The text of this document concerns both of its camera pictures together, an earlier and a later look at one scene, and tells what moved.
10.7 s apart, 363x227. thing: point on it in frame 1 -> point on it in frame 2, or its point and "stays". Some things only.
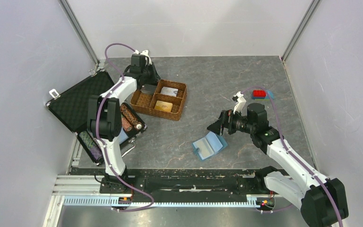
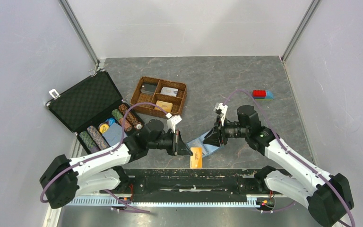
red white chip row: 126,125 stays
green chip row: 93,149 stays
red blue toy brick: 260,94 stays
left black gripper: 155,77 -> 178,147
